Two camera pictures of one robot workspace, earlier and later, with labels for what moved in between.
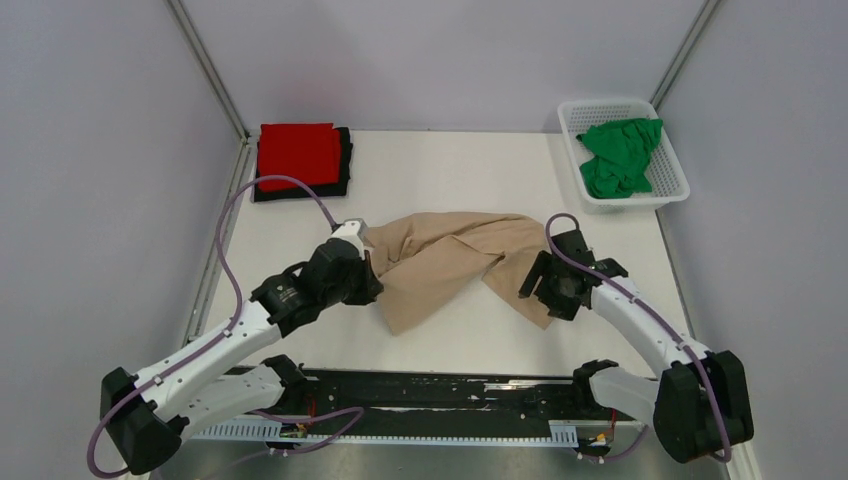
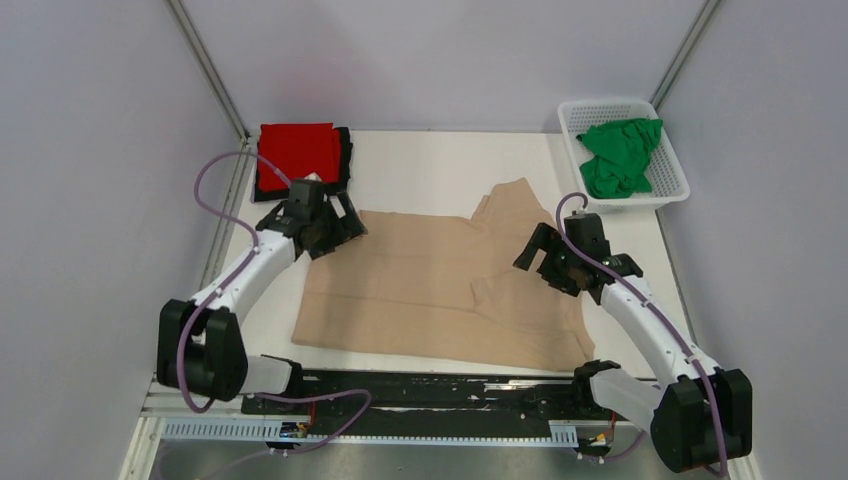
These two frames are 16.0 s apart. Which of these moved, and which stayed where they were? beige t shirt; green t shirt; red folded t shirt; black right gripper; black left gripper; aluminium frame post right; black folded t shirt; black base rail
Moved: black right gripper; black left gripper; beige t shirt
Stayed: red folded t shirt; black base rail; green t shirt; aluminium frame post right; black folded t shirt
